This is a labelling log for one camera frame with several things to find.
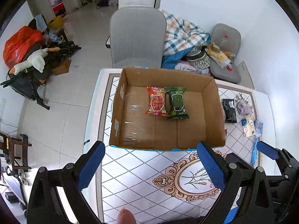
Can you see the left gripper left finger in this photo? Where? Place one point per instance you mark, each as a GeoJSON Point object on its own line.
{"type": "Point", "coordinates": [45, 205]}

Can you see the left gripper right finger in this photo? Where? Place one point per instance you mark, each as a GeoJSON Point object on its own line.
{"type": "Point", "coordinates": [256, 204]}

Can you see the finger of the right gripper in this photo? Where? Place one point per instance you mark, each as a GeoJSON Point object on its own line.
{"type": "Point", "coordinates": [231, 172]}
{"type": "Point", "coordinates": [287, 164]}

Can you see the blue Nestle sachet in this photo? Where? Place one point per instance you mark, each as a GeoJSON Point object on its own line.
{"type": "Point", "coordinates": [254, 156]}

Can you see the yellow tissue pack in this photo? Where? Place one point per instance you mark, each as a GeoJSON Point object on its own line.
{"type": "Point", "coordinates": [248, 127]}

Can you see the black snack bag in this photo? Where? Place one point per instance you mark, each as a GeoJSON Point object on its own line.
{"type": "Point", "coordinates": [229, 110]}

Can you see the operator fingertip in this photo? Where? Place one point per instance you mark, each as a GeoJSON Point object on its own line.
{"type": "Point", "coordinates": [125, 217]}

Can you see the blue tissue pack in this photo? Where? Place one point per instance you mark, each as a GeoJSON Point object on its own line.
{"type": "Point", "coordinates": [258, 125]}

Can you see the purple cloth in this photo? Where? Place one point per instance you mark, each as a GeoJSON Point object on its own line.
{"type": "Point", "coordinates": [242, 106]}

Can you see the wooden rack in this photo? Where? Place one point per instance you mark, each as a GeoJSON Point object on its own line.
{"type": "Point", "coordinates": [8, 144]}

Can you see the green snack packet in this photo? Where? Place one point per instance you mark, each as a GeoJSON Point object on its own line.
{"type": "Point", "coordinates": [176, 99]}

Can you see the cardboard box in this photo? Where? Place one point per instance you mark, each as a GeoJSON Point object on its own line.
{"type": "Point", "coordinates": [133, 129]}

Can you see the red snack packet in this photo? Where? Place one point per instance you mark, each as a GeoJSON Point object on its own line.
{"type": "Point", "coordinates": [156, 104]}

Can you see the black white patterned hat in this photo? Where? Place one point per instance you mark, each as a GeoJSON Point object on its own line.
{"type": "Point", "coordinates": [198, 58]}

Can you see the grey cushion seat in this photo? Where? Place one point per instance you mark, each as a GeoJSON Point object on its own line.
{"type": "Point", "coordinates": [228, 39]}

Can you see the plaid blanket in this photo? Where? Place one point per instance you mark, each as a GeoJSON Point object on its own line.
{"type": "Point", "coordinates": [180, 38]}

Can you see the white goose plush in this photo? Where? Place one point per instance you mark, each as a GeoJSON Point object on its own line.
{"type": "Point", "coordinates": [36, 60]}

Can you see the grey office chair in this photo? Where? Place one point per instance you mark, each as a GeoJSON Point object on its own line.
{"type": "Point", "coordinates": [137, 37]}

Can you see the red plastic bag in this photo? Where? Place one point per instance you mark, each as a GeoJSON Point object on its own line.
{"type": "Point", "coordinates": [17, 46]}

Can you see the white chair back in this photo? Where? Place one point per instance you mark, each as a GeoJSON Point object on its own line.
{"type": "Point", "coordinates": [136, 3]}

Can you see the black stroller frame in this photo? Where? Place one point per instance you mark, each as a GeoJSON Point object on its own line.
{"type": "Point", "coordinates": [26, 83]}

